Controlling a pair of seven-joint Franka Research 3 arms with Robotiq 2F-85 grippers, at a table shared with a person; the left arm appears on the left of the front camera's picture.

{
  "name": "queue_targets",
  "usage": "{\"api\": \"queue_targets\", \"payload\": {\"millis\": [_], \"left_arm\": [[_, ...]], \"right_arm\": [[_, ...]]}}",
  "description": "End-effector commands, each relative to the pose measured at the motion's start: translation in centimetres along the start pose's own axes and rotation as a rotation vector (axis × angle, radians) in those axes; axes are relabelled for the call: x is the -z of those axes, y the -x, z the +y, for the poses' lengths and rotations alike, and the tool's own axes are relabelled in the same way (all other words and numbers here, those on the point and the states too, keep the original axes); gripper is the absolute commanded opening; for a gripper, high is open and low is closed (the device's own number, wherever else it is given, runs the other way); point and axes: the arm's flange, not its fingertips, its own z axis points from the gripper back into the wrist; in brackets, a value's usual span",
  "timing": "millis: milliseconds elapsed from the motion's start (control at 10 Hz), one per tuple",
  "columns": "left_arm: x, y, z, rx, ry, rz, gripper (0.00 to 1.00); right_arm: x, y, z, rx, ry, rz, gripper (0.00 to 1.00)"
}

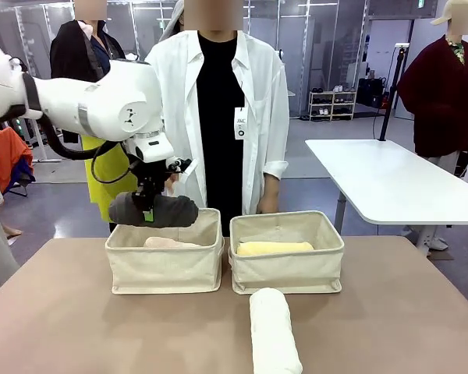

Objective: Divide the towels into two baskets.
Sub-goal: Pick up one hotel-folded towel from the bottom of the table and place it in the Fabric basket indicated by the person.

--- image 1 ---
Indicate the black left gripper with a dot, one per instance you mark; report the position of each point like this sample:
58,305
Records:
152,177

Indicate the dark grey towel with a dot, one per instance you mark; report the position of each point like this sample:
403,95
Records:
171,212

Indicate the cream towel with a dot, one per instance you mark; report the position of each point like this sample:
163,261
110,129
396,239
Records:
171,243

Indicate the yellow towel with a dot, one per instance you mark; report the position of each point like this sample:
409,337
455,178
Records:
275,248

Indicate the person's left forearm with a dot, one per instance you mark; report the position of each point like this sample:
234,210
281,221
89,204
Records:
272,184

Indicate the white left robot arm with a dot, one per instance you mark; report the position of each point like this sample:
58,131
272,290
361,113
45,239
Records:
101,105

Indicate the person's right hand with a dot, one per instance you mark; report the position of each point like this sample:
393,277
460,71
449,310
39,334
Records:
172,185

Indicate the person's left hand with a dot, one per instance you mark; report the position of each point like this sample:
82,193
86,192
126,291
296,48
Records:
267,203

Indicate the beige fabric basket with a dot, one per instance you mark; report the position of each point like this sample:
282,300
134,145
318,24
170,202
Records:
164,265
286,269

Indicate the white name badge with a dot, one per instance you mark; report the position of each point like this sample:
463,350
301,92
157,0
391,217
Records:
240,124

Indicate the mannequin in orange shirt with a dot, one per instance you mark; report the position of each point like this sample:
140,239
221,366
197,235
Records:
12,233

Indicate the orange cloth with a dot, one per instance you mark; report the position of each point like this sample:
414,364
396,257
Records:
11,156

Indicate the person in white shirt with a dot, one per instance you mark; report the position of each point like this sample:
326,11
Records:
265,97

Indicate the white rolled towel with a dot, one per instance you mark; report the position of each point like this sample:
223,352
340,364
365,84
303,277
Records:
273,331

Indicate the wooden shoe rack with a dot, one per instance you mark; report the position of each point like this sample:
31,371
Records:
331,105

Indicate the white table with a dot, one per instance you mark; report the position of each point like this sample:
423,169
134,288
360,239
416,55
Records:
394,179

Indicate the black case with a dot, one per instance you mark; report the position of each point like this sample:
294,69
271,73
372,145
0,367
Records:
370,91

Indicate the black tripod stand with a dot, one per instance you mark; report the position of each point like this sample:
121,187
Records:
392,93

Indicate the mannequin in red coat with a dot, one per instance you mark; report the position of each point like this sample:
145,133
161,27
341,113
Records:
440,97

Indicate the beige hat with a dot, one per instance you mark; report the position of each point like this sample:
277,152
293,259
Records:
442,15

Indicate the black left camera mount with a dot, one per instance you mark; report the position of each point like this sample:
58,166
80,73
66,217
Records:
178,164

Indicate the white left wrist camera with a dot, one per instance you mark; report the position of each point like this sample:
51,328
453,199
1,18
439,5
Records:
154,148

